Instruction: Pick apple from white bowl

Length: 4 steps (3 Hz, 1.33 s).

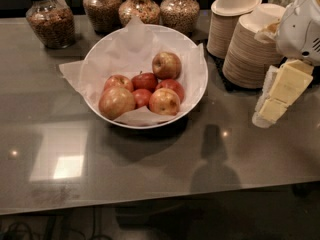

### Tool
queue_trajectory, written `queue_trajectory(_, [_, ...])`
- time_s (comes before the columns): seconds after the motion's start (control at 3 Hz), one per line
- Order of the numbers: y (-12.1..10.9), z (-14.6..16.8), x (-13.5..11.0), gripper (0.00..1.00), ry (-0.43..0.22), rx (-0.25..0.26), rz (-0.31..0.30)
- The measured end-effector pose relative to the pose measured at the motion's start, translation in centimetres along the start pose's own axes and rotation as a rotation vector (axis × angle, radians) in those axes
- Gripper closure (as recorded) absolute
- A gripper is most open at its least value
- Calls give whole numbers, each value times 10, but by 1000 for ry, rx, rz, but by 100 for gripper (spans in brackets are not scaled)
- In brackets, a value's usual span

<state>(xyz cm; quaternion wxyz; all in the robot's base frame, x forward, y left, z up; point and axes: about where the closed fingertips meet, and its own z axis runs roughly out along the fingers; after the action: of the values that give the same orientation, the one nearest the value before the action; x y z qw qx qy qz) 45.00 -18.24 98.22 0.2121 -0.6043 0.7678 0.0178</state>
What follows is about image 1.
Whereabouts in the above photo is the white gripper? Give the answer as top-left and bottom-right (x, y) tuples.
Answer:
(252, 0), (320, 128)

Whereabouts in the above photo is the right dark red apple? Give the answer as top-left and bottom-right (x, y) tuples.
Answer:
(156, 79), (185, 102)

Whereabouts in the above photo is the dark red apple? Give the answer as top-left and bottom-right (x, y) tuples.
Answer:
(156, 79), (185, 102)
(131, 73), (158, 92)

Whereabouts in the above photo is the front-right yellow-red apple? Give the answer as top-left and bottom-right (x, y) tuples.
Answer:
(149, 88), (180, 116)

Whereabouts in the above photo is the top yellow-red apple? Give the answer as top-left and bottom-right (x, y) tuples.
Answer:
(152, 52), (182, 80)

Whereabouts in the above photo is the centre dark red apple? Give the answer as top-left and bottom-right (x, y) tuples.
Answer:
(131, 73), (158, 92)

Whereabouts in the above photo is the small centre red apple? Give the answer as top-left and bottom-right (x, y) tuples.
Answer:
(133, 89), (152, 108)

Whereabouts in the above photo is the white bowl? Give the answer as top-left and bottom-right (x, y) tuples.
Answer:
(79, 24), (210, 130)

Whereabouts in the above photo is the left-back red apple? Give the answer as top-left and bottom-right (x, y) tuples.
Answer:
(104, 74), (134, 92)

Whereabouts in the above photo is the large front-left apple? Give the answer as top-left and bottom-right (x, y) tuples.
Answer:
(98, 87), (136, 120)

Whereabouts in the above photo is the black tray under stacks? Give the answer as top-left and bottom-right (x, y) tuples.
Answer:
(203, 39), (320, 92)

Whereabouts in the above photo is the white paper liner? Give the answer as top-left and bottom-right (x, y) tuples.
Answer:
(58, 15), (206, 128)

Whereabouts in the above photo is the far-left cereal glass jar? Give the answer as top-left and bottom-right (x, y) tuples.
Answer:
(26, 0), (75, 49)

